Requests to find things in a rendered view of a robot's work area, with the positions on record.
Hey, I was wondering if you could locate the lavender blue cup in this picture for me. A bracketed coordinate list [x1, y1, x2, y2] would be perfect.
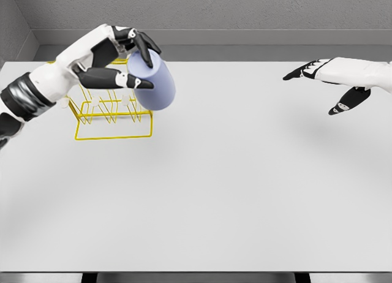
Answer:
[126, 48, 177, 112]

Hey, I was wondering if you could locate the yellow wire cup holder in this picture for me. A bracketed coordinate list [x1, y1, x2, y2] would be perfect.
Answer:
[46, 58, 154, 142]

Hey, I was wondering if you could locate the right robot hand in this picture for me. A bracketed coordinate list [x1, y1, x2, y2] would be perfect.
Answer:
[282, 56, 386, 116]

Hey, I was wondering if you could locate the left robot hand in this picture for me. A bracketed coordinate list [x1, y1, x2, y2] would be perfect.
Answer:
[54, 23, 162, 91]

